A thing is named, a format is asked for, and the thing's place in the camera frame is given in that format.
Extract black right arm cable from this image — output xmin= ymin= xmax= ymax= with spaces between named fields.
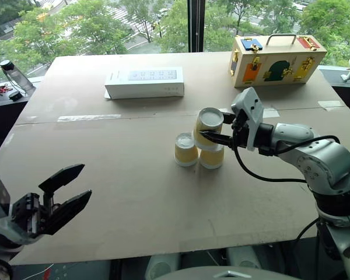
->
xmin=232 ymin=134 xmax=342 ymax=184

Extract white cardboard box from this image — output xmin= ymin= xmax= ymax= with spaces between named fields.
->
xmin=104 ymin=66 xmax=185 ymax=101

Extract wooden lock box with latches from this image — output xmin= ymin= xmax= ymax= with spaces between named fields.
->
xmin=227 ymin=34 xmax=328 ymax=89

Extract long clear tape strip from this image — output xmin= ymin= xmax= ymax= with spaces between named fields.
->
xmin=57 ymin=114 xmax=122 ymax=123

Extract silver robot torso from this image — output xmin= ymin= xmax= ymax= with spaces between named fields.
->
xmin=153 ymin=265 xmax=305 ymax=280

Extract thin white cable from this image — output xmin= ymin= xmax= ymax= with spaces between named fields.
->
xmin=25 ymin=263 xmax=55 ymax=280

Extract black window frame post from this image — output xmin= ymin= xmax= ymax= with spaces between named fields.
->
xmin=187 ymin=0 xmax=207 ymax=54

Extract short clear tape strip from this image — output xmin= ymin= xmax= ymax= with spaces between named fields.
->
xmin=262 ymin=107 xmax=281 ymax=119
xmin=317 ymin=100 xmax=345 ymax=112

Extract clear water bottle black cap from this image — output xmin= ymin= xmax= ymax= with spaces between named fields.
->
xmin=0 ymin=59 xmax=36 ymax=95

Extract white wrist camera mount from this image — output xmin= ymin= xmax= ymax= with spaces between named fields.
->
xmin=230 ymin=86 xmax=265 ymax=152
xmin=0 ymin=172 xmax=44 ymax=246

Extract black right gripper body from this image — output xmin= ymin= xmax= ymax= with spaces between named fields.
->
xmin=229 ymin=110 xmax=249 ymax=151

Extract yellow paper cup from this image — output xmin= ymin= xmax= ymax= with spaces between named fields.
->
xmin=192 ymin=107 xmax=225 ymax=153
xmin=199 ymin=145 xmax=225 ymax=170
xmin=174 ymin=132 xmax=200 ymax=168

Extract grey rounded robot shape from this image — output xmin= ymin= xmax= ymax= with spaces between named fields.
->
xmin=225 ymin=246 xmax=263 ymax=270
xmin=145 ymin=253 xmax=181 ymax=280

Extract black side table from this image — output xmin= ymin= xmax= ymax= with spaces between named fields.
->
xmin=0 ymin=79 xmax=40 ymax=164

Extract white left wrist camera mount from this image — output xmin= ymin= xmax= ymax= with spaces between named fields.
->
xmin=0 ymin=172 xmax=44 ymax=246

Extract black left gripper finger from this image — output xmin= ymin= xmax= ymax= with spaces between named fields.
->
xmin=38 ymin=163 xmax=86 ymax=202
xmin=43 ymin=190 xmax=93 ymax=236

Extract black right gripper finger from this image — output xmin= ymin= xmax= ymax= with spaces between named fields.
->
xmin=198 ymin=131 xmax=234 ymax=148
xmin=218 ymin=108 xmax=237 ymax=125

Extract brown cardboard table cover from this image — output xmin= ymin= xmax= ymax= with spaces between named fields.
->
xmin=0 ymin=52 xmax=350 ymax=266

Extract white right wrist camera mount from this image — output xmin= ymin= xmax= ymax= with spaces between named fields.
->
xmin=230 ymin=86 xmax=265 ymax=152

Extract thin black cable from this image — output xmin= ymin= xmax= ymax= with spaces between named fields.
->
xmin=293 ymin=218 xmax=322 ymax=250

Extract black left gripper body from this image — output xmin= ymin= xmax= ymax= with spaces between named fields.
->
xmin=10 ymin=192 xmax=55 ymax=238

